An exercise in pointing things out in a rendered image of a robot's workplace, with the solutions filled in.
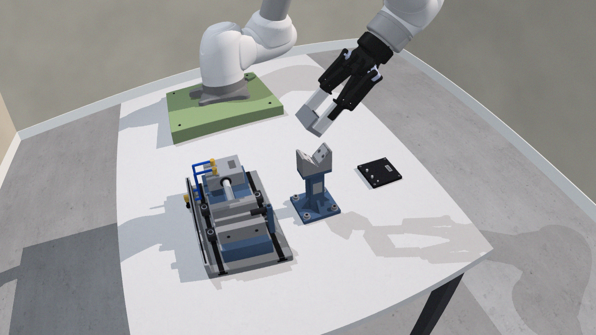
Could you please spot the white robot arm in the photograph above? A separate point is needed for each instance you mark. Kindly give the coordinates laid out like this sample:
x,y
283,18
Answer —
x,y
226,50

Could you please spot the grey flat bar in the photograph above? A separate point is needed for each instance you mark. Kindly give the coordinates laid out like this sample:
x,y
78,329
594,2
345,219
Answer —
x,y
234,219

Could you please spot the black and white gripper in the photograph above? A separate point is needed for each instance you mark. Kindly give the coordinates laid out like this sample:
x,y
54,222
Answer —
x,y
362,65

